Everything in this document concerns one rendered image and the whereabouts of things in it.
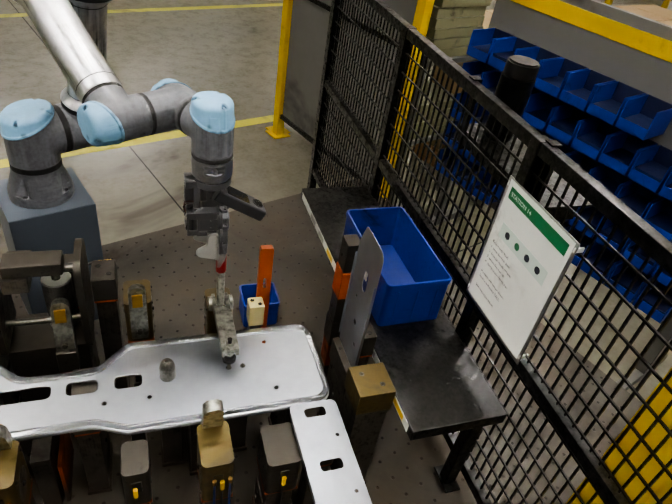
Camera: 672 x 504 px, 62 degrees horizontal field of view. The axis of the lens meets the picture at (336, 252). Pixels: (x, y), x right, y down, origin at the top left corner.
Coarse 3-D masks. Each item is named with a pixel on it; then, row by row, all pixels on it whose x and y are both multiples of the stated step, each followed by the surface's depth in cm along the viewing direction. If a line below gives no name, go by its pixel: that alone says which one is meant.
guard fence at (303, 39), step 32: (288, 0) 365; (320, 0) 343; (352, 0) 320; (384, 0) 300; (416, 0) 283; (288, 32) 378; (320, 32) 352; (352, 32) 328; (288, 64) 390; (320, 64) 361; (384, 64) 314; (288, 96) 401; (384, 192) 343
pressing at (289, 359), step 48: (192, 336) 125; (240, 336) 127; (288, 336) 130; (0, 384) 109; (48, 384) 110; (144, 384) 113; (192, 384) 115; (240, 384) 117; (288, 384) 119; (48, 432) 103; (144, 432) 106
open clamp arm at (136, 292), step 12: (132, 288) 119; (144, 288) 121; (132, 300) 119; (144, 300) 121; (132, 312) 121; (144, 312) 122; (132, 324) 123; (144, 324) 124; (132, 336) 124; (144, 336) 125
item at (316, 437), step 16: (304, 416) 113; (320, 416) 114; (336, 416) 114; (304, 432) 110; (320, 432) 111; (336, 432) 111; (304, 448) 107; (320, 448) 108; (336, 448) 108; (352, 448) 109; (304, 464) 105; (352, 464) 106; (320, 480) 103; (336, 480) 103; (352, 480) 104; (320, 496) 100; (336, 496) 101; (352, 496) 101; (368, 496) 102
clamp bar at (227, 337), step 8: (224, 296) 127; (216, 304) 124; (216, 312) 122; (224, 312) 122; (216, 320) 120; (224, 320) 121; (232, 320) 121; (216, 328) 121; (224, 328) 119; (232, 328) 119; (224, 336) 117; (232, 336) 117; (224, 344) 115; (232, 344) 115; (224, 352) 114; (232, 352) 115; (224, 360) 117; (232, 360) 117
